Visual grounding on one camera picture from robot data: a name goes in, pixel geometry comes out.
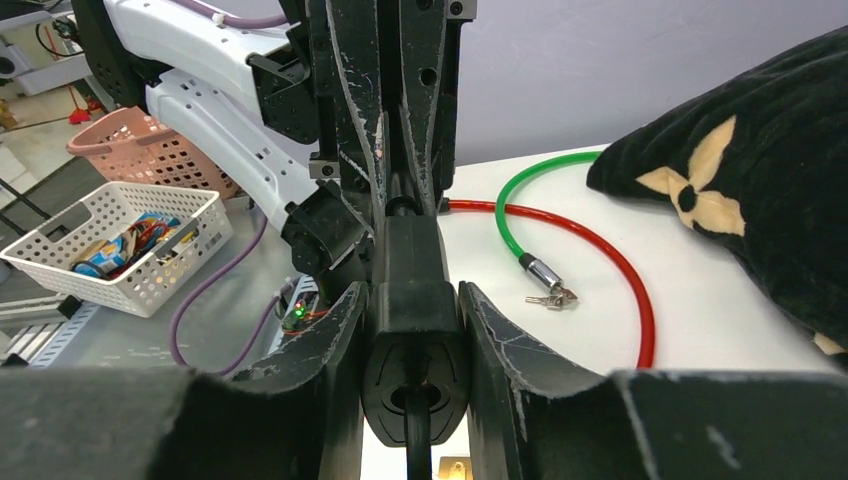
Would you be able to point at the black padlock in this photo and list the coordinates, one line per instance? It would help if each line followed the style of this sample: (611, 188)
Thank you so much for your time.
(416, 379)

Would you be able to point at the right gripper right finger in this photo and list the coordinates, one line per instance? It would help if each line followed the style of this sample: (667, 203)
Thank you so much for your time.
(534, 414)

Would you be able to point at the large brass padlock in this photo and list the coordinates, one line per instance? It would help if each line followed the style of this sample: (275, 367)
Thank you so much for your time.
(455, 468)

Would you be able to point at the white perforated basket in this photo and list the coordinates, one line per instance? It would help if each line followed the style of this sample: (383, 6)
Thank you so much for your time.
(139, 245)

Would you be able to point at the pink perforated basket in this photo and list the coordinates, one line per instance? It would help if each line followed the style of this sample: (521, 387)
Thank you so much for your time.
(129, 145)

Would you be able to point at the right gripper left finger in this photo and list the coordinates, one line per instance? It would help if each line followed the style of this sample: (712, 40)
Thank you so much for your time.
(295, 414)

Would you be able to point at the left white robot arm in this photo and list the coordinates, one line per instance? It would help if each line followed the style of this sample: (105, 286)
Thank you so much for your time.
(247, 93)

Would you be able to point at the black floral pillow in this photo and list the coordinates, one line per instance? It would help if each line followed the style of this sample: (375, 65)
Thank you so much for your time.
(758, 165)

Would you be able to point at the red cable lock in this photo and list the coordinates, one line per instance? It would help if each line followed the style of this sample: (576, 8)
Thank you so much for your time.
(613, 323)

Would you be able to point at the green cable lock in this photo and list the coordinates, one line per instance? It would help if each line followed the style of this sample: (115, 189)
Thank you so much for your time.
(558, 297)

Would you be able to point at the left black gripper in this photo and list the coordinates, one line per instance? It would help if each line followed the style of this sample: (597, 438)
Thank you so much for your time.
(396, 69)

